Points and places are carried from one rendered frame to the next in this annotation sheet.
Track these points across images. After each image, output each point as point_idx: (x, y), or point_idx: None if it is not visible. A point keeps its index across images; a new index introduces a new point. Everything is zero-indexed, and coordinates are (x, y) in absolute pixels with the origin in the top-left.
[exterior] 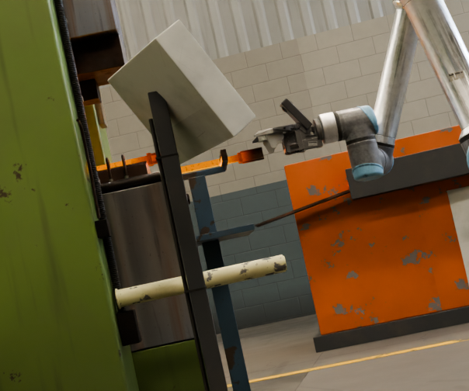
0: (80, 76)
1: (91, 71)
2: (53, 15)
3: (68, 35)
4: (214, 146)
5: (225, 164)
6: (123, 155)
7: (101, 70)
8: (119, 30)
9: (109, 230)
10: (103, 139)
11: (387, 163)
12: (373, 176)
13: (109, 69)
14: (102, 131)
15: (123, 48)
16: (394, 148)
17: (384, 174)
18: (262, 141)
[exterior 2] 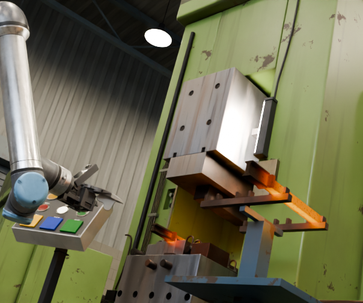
0: (190, 190)
1: (181, 187)
2: (145, 180)
3: (149, 183)
4: (36, 244)
5: (234, 204)
6: (158, 241)
7: (178, 184)
8: (195, 144)
9: (106, 296)
10: (265, 212)
11: (11, 196)
12: (9, 219)
13: (174, 182)
14: (274, 204)
15: (184, 160)
16: (11, 175)
17: (20, 204)
18: (117, 200)
